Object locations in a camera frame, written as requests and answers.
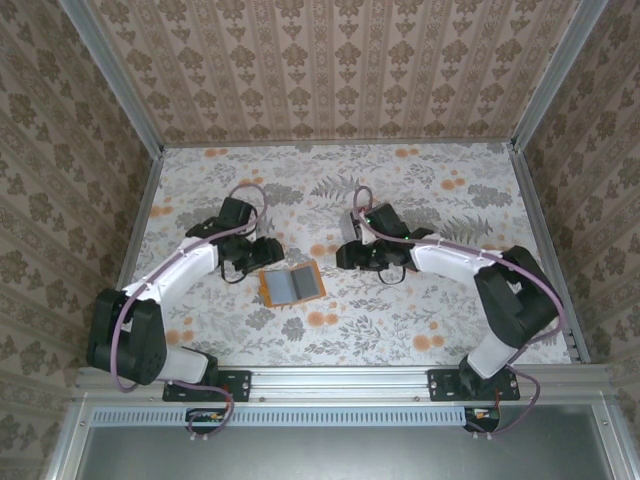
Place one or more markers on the aluminium corner post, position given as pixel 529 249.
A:
pixel 556 75
pixel 118 80

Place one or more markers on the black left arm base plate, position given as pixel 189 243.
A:
pixel 240 385

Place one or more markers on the aluminium side rail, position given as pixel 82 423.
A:
pixel 138 225
pixel 547 250

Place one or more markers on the aluminium front rail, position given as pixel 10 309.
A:
pixel 340 382

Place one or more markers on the aluminium back rail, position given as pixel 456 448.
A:
pixel 325 144

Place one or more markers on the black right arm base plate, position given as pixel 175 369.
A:
pixel 440 385

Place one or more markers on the orange leather card holder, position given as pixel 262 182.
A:
pixel 277 290

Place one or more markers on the grey metal sheet panel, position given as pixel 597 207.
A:
pixel 350 455

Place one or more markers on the floral patterned table cover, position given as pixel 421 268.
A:
pixel 350 340

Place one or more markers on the black credit card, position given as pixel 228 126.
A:
pixel 305 285

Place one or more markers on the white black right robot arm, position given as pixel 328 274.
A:
pixel 445 260

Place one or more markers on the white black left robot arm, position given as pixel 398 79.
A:
pixel 180 270

